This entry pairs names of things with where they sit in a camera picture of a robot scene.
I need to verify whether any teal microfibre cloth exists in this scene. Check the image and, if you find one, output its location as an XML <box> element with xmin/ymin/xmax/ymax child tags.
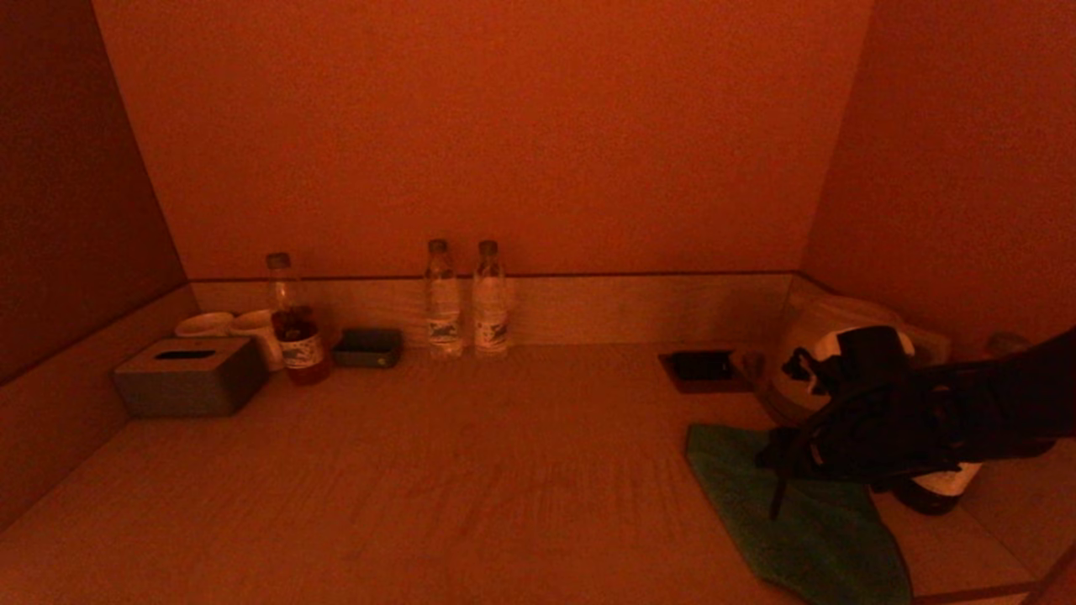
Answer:
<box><xmin>685</xmin><ymin>423</ymin><xmax>913</xmax><ymax>605</ymax></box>

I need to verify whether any dark tea bottle white label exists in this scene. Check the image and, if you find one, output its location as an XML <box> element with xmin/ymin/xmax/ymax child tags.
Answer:
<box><xmin>893</xmin><ymin>332</ymin><xmax>1031</xmax><ymax>515</ymax></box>

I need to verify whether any black pop-up power socket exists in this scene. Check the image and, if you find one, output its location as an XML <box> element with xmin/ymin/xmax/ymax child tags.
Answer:
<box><xmin>658</xmin><ymin>350</ymin><xmax>753</xmax><ymax>394</ymax></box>

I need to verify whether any cream electric kettle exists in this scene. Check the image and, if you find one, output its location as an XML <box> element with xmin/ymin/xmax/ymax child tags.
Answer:
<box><xmin>757</xmin><ymin>294</ymin><xmax>951</xmax><ymax>425</ymax></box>

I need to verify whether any clear water bottle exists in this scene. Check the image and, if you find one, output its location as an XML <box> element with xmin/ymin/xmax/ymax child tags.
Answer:
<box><xmin>425</xmin><ymin>239</ymin><xmax>463</xmax><ymax>360</ymax></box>
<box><xmin>472</xmin><ymin>240</ymin><xmax>509</xmax><ymax>357</ymax></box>

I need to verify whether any small teal tray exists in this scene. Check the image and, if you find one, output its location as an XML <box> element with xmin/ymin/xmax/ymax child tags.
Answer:
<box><xmin>333</xmin><ymin>328</ymin><xmax>403</xmax><ymax>369</ymax></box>

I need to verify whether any amber tea bottle blue label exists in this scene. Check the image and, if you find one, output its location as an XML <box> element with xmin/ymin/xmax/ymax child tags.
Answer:
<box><xmin>266</xmin><ymin>252</ymin><xmax>333</xmax><ymax>386</ymax></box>

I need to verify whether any white ceramic mug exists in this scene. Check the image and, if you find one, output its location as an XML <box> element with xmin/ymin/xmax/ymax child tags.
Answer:
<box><xmin>231</xmin><ymin>309</ymin><xmax>285</xmax><ymax>372</ymax></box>
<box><xmin>175</xmin><ymin>312</ymin><xmax>236</xmax><ymax>339</ymax></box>

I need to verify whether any teal tissue box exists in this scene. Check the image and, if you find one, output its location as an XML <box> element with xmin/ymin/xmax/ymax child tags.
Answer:
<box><xmin>113</xmin><ymin>338</ymin><xmax>270</xmax><ymax>418</ymax></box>

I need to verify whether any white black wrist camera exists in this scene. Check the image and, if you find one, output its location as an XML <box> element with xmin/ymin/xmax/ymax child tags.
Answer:
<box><xmin>782</xmin><ymin>326</ymin><xmax>917</xmax><ymax>396</ymax></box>

